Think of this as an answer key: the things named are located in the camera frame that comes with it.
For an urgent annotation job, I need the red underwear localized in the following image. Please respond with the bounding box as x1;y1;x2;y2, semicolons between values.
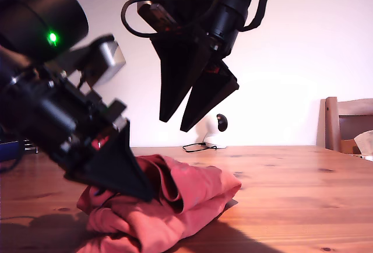
76;154;242;253

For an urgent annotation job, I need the blue box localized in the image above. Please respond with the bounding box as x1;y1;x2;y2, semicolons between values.
0;140;23;162

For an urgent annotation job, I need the wooden chair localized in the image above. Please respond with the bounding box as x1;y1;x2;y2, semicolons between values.
316;96;373;155

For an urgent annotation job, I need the orange cardboard box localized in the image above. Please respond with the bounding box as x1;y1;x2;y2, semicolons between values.
339;138;361;154

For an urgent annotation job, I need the white tissue paper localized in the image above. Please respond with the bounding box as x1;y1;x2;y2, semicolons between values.
353;129;373;157

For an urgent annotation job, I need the white round security camera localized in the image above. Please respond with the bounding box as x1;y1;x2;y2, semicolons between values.
195;113;229;150

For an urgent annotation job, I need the black security camera cable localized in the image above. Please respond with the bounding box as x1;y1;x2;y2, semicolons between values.
182;142;218;153

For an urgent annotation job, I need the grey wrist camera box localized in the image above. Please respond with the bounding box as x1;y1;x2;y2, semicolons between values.
66;34;126;88
136;0;181;32

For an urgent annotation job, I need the thin black camera cable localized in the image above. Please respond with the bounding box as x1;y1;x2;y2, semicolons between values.
121;0;160;38

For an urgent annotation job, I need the thick black cable loop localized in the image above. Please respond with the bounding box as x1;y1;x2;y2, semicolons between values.
238;0;274;32

